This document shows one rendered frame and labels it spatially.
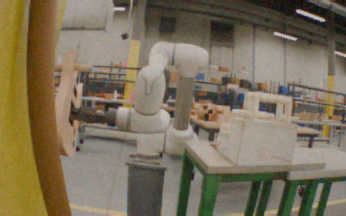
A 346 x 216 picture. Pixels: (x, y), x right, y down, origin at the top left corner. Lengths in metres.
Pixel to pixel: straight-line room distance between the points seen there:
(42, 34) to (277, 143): 1.01
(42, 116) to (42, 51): 0.05
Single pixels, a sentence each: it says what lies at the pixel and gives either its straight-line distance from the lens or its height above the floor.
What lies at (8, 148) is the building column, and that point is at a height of 1.13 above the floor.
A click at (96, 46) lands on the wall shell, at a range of 12.47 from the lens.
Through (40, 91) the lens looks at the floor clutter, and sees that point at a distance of 0.19.
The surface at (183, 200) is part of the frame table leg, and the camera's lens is 1.61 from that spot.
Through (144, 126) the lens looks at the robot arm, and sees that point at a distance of 1.11.
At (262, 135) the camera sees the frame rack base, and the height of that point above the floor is 1.05.
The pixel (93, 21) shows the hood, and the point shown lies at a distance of 1.06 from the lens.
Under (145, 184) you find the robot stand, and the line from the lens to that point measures 1.89.
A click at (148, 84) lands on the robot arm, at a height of 1.20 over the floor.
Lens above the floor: 1.18
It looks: 3 degrees down
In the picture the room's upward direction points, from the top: 6 degrees clockwise
